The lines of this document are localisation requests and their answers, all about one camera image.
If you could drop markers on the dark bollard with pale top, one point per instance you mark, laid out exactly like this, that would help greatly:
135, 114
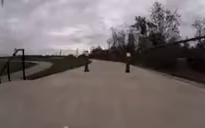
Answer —
127, 66

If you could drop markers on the grey concrete path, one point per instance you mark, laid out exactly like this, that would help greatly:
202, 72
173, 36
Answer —
103, 100

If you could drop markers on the pale side path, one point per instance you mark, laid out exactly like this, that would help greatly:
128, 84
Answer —
40, 68

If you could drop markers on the row of bare trees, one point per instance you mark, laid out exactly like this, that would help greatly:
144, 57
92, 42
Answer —
160, 26

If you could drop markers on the dark metal mesh fence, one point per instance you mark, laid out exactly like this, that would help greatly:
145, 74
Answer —
196, 39
23, 66

